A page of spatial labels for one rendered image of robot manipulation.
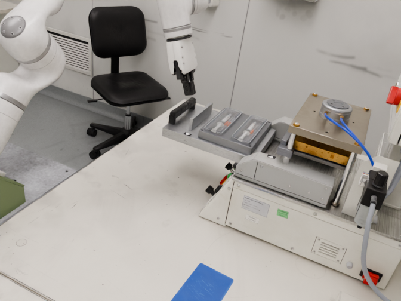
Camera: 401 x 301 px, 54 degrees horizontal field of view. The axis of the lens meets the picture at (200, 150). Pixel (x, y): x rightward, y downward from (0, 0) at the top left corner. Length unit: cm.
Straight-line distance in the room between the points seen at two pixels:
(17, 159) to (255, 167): 81
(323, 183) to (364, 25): 161
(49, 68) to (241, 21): 164
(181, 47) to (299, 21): 148
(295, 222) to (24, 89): 82
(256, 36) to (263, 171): 169
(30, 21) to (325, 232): 95
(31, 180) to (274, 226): 76
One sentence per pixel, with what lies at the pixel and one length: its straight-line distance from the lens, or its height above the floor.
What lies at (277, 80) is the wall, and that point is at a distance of 266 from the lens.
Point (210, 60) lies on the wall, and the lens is 278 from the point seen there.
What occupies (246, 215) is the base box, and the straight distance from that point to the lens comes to 112.
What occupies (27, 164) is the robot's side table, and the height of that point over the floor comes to 75.
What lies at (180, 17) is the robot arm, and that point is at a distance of 115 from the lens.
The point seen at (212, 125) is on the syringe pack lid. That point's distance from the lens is 115.
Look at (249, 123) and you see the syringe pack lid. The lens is 120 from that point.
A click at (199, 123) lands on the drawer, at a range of 122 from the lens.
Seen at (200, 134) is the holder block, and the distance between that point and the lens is 114.
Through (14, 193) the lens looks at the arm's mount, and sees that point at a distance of 120.
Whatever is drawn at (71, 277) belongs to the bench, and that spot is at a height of 75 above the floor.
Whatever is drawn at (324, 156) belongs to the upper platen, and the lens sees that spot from 105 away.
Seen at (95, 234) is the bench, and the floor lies 75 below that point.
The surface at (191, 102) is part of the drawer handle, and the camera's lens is 128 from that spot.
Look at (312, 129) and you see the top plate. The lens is 100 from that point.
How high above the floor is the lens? 152
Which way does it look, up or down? 30 degrees down
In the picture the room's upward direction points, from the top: 9 degrees clockwise
